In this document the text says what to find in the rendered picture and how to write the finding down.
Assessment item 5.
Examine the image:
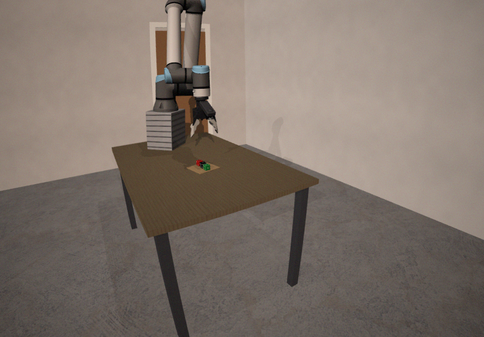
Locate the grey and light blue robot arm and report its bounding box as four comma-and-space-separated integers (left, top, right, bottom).
153, 0, 210, 112

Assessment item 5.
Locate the tan cork mat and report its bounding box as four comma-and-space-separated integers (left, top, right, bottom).
187, 162, 220, 174

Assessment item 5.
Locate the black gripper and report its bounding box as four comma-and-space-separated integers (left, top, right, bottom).
190, 97, 218, 137

